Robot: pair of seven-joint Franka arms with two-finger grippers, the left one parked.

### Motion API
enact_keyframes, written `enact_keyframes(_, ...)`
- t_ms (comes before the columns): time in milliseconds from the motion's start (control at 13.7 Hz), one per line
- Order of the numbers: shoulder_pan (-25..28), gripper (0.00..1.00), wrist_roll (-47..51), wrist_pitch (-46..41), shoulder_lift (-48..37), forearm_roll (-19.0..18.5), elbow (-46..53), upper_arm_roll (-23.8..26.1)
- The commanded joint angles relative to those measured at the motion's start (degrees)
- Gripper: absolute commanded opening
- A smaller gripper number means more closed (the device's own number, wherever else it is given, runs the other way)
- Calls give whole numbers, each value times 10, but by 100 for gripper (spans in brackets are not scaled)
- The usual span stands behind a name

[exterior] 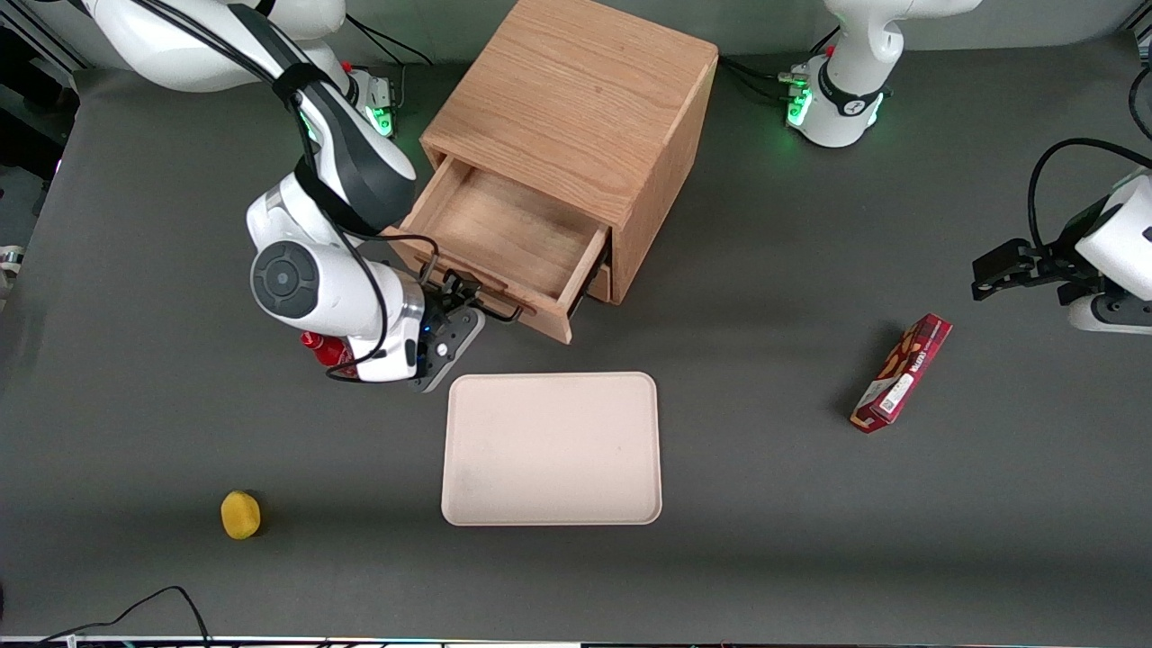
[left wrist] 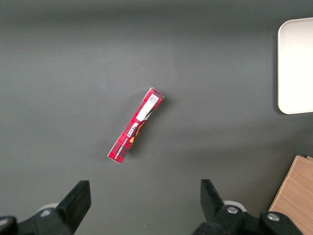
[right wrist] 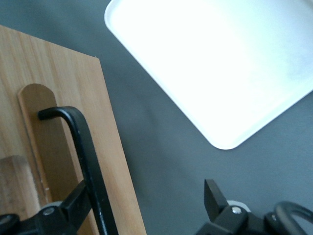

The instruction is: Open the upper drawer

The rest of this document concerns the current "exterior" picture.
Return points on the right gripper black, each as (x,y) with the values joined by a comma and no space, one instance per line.
(440,306)

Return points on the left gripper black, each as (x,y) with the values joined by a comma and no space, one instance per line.
(1051,265)

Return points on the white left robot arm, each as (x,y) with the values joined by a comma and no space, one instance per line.
(846,81)

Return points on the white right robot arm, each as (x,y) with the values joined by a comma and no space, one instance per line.
(306,279)

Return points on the wooden drawer cabinet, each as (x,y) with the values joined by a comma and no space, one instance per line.
(576,99)

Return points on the red bottle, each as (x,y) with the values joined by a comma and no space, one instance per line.
(324,349)

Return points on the red tartan cookie box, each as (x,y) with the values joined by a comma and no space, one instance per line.
(900,373)

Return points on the cream rectangular plastic tray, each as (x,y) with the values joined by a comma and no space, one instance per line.
(549,450)

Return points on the yellow round toy fruit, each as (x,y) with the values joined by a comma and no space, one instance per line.
(240,516)

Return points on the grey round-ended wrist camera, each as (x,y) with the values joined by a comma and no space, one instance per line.
(454,349)

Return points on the aluminium frame rail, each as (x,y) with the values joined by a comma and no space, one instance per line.
(36,36)

